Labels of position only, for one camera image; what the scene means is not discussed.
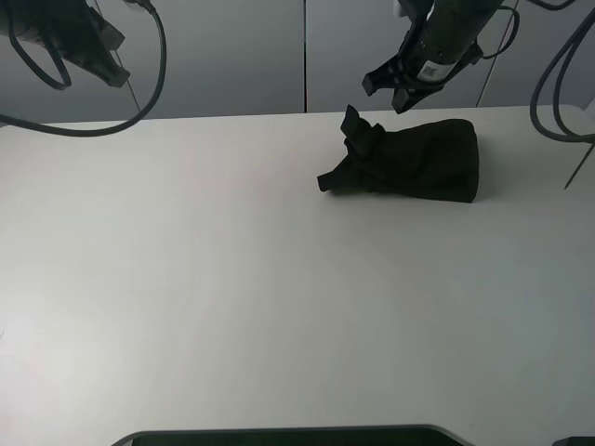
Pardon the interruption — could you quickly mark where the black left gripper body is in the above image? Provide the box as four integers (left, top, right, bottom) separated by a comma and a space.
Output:
41, 1, 125, 70

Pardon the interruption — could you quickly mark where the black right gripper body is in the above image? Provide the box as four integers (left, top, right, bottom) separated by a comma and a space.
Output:
393, 1, 483, 85

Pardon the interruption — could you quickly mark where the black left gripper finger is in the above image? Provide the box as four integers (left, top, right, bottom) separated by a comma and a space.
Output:
88, 55, 130, 87

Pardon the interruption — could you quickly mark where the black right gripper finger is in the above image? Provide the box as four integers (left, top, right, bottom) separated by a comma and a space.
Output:
391, 84, 442, 113
362, 58, 403, 97

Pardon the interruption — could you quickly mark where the black printed t-shirt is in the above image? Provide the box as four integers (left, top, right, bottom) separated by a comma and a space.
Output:
317, 106, 480, 203

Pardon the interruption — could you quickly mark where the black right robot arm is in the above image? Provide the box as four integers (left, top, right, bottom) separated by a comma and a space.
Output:
362, 0, 502, 113

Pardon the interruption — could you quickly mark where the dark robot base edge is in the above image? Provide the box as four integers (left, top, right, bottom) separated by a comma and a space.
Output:
115, 425, 469, 446

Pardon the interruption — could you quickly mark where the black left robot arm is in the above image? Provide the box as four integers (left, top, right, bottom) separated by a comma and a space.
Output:
1, 0, 129, 90

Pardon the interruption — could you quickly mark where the black right cable bundle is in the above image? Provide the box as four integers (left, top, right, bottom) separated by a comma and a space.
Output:
530, 0, 595, 190

